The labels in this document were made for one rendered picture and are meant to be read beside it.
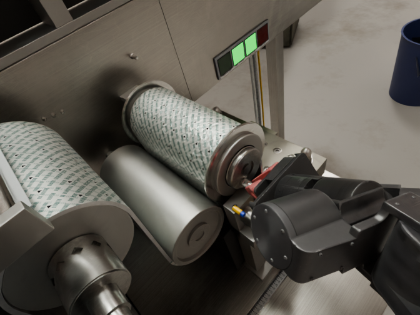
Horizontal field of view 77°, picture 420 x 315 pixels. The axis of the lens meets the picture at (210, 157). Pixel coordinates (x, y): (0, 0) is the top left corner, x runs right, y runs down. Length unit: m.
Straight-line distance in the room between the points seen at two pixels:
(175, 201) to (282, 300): 0.38
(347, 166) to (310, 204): 1.82
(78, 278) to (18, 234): 0.08
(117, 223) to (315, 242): 0.22
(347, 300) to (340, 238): 0.50
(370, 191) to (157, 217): 0.31
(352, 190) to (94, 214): 0.26
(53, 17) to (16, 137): 0.23
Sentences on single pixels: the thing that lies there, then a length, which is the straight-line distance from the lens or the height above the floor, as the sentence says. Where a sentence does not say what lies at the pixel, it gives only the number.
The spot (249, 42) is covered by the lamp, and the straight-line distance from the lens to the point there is 0.89.
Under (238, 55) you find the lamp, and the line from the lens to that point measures 0.87.
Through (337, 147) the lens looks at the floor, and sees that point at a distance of 2.16.
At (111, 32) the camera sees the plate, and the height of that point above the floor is 1.41.
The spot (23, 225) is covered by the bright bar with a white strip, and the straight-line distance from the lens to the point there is 0.25.
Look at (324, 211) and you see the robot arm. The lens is 0.25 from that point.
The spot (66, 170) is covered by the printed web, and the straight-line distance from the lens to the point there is 0.36.
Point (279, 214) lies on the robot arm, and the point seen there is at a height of 1.40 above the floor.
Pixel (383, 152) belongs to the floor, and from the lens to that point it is 2.20.
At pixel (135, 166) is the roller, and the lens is 0.54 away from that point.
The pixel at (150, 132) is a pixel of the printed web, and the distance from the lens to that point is 0.51.
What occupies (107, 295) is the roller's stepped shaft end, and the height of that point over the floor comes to 1.35.
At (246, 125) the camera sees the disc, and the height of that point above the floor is 1.31.
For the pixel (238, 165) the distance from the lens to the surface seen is 0.41.
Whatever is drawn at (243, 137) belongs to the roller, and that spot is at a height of 1.30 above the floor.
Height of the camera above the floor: 1.60
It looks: 48 degrees down
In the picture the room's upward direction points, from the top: 19 degrees counter-clockwise
